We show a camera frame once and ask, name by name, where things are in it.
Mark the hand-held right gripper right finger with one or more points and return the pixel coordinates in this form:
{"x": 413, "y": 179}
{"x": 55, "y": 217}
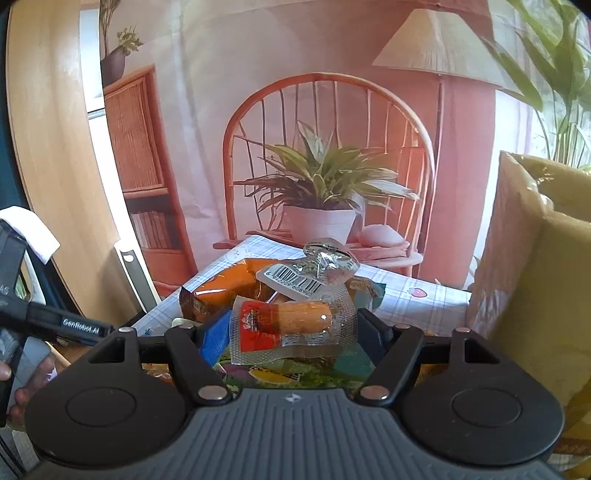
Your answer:
{"x": 369, "y": 332}

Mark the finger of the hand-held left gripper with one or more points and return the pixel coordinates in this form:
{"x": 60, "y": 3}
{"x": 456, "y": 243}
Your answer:
{"x": 69, "y": 323}

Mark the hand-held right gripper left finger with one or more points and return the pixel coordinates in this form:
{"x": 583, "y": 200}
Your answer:
{"x": 214, "y": 341}

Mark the clear sausage packet red label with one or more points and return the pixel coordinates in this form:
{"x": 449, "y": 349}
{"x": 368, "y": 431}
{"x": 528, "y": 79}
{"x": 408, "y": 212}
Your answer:
{"x": 295, "y": 318}

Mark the silver foil snack packet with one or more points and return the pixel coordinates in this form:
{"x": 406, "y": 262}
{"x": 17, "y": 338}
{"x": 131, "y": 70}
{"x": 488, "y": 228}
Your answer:
{"x": 323, "y": 270}

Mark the cardboard box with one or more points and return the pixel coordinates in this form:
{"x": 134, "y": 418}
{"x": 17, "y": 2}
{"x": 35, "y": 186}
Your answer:
{"x": 503, "y": 240}

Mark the yellow plastic bag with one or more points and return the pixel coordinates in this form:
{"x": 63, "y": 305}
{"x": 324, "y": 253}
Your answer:
{"x": 563, "y": 277}

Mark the person's left hand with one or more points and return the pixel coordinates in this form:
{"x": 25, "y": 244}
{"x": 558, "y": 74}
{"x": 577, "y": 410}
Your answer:
{"x": 21, "y": 406}

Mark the white cloth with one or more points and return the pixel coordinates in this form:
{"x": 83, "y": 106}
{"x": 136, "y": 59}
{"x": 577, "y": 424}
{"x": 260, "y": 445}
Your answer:
{"x": 32, "y": 230}

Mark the orange snack packet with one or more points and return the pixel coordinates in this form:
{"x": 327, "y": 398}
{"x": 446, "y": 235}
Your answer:
{"x": 217, "y": 295}

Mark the checked tablecloth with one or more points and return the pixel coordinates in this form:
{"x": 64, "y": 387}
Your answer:
{"x": 415, "y": 304}

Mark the grey metal bar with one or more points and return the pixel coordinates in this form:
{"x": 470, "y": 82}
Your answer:
{"x": 136, "y": 279}

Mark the light wooden board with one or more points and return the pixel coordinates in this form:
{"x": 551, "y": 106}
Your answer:
{"x": 55, "y": 138}

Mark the printed room backdrop cloth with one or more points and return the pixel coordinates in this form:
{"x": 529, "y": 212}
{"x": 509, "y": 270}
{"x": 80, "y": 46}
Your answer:
{"x": 207, "y": 115}

